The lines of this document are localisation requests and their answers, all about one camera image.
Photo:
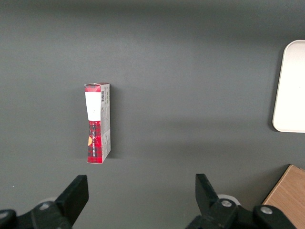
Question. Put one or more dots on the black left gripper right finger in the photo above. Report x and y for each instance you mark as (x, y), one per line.
(214, 205)

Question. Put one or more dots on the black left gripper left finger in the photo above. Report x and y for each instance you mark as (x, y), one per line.
(71, 198)

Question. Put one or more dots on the white plastic tray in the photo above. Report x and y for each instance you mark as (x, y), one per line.
(290, 87)

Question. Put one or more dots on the light wooden board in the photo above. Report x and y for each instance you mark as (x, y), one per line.
(288, 195)

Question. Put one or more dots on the red plaid cardboard box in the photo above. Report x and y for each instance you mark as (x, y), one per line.
(98, 122)

